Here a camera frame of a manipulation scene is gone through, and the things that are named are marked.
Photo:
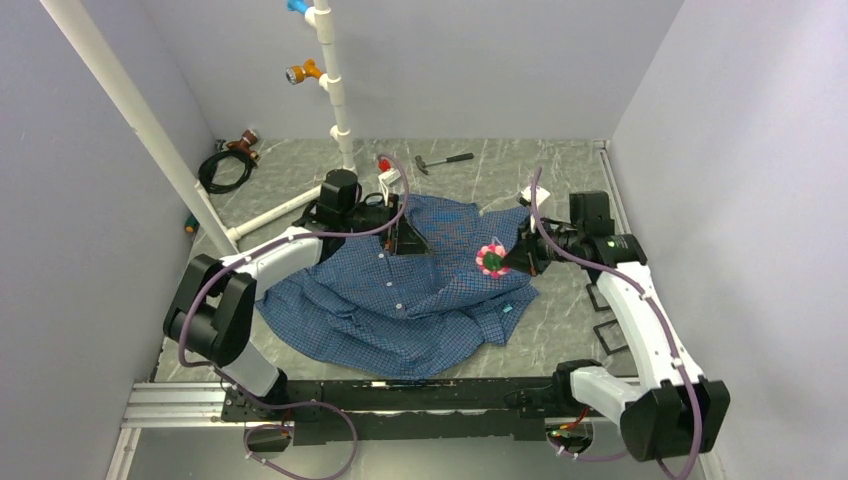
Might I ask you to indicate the blue checkered shirt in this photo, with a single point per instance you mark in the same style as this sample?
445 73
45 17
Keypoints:
405 316

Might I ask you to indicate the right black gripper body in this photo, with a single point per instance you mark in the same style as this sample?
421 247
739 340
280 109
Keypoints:
542 253

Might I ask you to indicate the pink flower brooch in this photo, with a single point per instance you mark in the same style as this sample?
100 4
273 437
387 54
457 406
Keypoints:
490 259

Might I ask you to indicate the green orange screwdriver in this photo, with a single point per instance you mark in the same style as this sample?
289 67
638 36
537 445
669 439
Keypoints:
191 224

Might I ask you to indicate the blue hose nozzle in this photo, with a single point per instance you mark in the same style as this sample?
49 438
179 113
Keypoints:
299 6

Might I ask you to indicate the white PVC pipe frame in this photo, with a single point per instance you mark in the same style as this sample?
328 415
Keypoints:
103 193

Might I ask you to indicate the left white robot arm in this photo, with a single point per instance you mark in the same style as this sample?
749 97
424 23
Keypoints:
211 312

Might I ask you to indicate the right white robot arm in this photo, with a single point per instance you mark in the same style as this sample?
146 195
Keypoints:
674 410

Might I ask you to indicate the orange hose nozzle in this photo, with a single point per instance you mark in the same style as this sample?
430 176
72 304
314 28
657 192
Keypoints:
297 74

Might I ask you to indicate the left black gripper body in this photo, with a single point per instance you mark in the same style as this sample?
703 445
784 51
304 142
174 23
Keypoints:
371 218

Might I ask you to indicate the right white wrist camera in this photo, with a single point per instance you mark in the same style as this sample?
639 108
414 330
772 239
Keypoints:
542 197

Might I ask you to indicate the black handled hammer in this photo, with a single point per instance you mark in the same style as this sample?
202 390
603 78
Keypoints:
425 165

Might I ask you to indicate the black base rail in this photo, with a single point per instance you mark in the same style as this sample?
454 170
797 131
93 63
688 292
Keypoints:
322 411

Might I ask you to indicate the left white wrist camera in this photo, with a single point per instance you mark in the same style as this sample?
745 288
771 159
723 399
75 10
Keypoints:
385 180

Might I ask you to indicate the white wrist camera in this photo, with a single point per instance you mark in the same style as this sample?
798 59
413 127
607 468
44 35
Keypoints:
542 197
385 180

